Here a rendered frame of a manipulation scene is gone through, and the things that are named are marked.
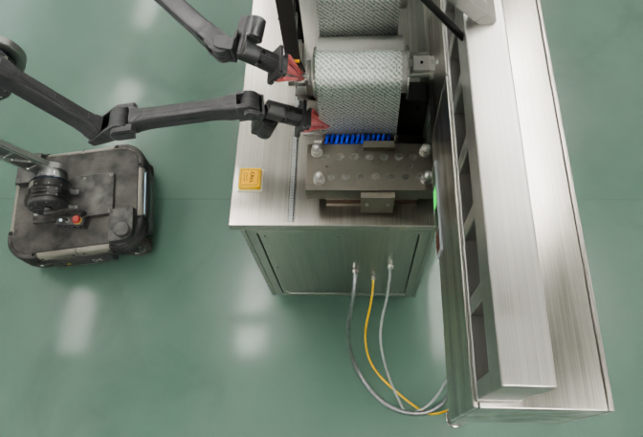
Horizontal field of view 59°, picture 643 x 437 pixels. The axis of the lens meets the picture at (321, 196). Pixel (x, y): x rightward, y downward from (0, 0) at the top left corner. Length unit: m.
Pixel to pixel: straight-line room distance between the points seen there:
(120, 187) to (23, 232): 0.47
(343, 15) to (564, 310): 1.01
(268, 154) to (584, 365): 1.18
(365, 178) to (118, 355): 1.55
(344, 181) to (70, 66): 2.31
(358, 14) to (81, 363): 1.95
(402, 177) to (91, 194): 1.59
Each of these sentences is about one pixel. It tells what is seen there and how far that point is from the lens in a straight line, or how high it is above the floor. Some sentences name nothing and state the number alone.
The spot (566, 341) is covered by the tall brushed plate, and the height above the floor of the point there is 1.44.
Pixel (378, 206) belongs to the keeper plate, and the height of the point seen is 0.96.
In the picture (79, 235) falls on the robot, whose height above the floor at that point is 0.24.
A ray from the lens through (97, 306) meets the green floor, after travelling 2.89.
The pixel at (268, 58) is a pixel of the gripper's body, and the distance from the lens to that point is 1.59.
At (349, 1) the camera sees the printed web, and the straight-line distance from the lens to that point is 1.68.
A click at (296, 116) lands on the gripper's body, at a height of 1.15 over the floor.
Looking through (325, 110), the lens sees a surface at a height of 1.16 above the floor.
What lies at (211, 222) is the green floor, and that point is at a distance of 2.85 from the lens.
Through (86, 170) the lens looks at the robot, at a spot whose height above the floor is 0.24.
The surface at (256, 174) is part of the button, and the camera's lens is 1.86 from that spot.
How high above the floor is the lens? 2.54
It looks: 64 degrees down
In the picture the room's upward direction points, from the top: 8 degrees counter-clockwise
